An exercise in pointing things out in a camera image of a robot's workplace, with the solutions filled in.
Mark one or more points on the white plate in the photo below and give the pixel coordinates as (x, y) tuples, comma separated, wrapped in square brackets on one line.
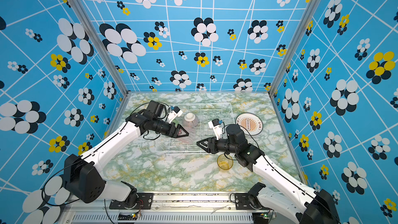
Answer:
[(250, 122)]

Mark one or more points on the aluminium front rail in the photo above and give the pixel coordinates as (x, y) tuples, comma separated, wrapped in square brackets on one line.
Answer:
[(176, 208)]

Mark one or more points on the yellow glass tumbler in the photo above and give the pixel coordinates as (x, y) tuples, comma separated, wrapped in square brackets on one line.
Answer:
[(225, 162)]

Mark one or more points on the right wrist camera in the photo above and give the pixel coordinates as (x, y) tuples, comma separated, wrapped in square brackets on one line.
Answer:
[(215, 125)]

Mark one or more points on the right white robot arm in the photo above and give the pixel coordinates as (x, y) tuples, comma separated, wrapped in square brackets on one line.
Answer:
[(294, 199)]

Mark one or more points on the white wire dish rack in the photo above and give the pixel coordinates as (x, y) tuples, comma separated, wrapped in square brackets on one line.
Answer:
[(205, 113)]

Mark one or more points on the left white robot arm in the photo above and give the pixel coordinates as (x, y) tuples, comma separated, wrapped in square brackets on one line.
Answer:
[(82, 174)]

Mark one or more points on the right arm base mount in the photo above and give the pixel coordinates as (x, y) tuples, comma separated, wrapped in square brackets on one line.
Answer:
[(245, 201)]

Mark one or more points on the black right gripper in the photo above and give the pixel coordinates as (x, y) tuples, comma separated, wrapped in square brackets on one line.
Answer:
[(212, 145)]

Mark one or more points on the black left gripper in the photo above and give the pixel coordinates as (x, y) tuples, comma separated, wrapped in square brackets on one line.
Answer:
[(171, 133)]

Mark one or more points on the pink glass tumbler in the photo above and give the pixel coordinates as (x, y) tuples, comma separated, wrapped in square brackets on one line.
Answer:
[(188, 140)]

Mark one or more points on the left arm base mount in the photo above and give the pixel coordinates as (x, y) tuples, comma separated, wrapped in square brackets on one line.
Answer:
[(136, 201)]

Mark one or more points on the striped ceramic bowl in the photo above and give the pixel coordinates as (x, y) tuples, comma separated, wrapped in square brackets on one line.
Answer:
[(190, 120)]

